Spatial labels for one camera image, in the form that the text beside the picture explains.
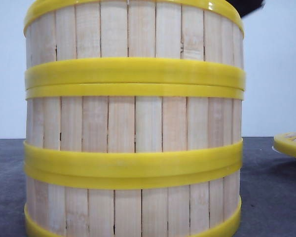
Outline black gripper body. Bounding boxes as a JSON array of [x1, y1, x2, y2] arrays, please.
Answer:
[[230, 0, 264, 18]]

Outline yellow rimmed bamboo steamer lid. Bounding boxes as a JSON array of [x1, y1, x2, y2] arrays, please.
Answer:
[[274, 132, 296, 158]]

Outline front bamboo steamer basket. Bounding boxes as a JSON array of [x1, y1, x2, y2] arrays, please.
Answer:
[[24, 170, 243, 237]]

